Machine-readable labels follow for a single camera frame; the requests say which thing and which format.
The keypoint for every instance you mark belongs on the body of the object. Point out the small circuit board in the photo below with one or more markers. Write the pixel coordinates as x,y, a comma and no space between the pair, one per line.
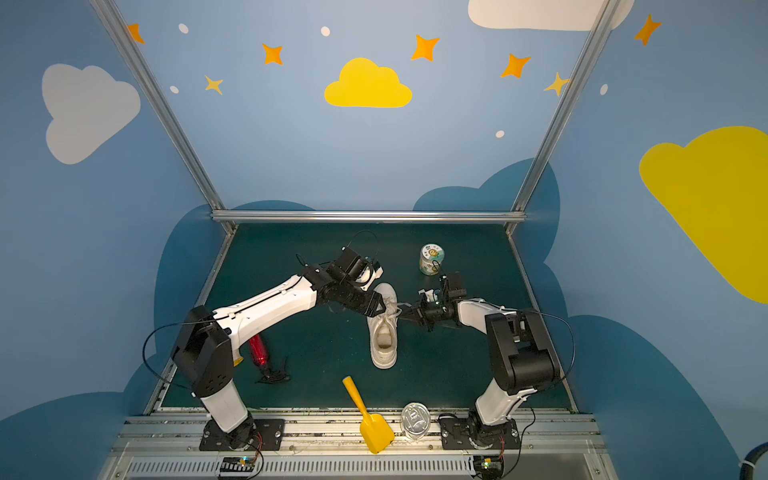
487,468
236,467

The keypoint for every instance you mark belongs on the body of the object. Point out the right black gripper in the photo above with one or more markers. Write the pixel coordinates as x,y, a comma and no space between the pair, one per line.
426,314

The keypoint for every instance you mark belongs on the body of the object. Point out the aluminium frame left post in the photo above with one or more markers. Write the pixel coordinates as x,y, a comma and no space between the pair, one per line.
113,22

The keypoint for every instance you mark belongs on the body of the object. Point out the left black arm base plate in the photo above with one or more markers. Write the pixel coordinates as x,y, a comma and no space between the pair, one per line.
252,434

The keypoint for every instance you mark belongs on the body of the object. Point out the white shoelace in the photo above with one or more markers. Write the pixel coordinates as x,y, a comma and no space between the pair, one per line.
390,312

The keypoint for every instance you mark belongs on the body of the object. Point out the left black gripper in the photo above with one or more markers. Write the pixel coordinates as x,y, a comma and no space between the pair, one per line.
365,299

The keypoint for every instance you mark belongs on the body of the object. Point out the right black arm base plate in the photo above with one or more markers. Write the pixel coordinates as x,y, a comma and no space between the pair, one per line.
470,433

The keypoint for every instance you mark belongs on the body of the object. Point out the left small circuit board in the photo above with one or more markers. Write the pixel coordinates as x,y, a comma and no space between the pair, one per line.
236,467

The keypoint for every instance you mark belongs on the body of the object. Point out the aluminium frame right post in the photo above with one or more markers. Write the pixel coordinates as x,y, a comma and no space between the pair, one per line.
586,61

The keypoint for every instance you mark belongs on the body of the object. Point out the yellow plastic toy shovel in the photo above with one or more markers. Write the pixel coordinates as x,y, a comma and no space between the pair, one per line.
375,430

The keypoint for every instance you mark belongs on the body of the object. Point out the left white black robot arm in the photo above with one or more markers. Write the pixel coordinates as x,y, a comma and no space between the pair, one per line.
206,349

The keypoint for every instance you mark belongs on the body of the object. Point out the aluminium front rail base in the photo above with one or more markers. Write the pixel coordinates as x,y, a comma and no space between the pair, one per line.
327,444

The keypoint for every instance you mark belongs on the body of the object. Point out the green white tin can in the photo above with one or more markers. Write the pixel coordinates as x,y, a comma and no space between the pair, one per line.
430,259

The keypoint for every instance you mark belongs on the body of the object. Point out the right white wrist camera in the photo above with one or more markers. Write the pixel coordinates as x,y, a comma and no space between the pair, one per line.
428,296

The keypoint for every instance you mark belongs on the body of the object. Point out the aluminium frame post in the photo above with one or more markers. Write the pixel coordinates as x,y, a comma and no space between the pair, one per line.
113,22
586,61

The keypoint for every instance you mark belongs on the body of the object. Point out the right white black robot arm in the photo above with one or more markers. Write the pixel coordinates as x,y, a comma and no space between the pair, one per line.
523,358

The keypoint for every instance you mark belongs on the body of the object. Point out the aluminium frame back rail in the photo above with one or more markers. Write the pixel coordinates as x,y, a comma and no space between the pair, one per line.
422,217

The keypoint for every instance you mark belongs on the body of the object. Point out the right small circuit board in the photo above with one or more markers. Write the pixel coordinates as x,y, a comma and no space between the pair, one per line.
487,468

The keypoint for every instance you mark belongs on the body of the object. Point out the white sneaker shoe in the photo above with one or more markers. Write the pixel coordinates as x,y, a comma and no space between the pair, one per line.
383,336

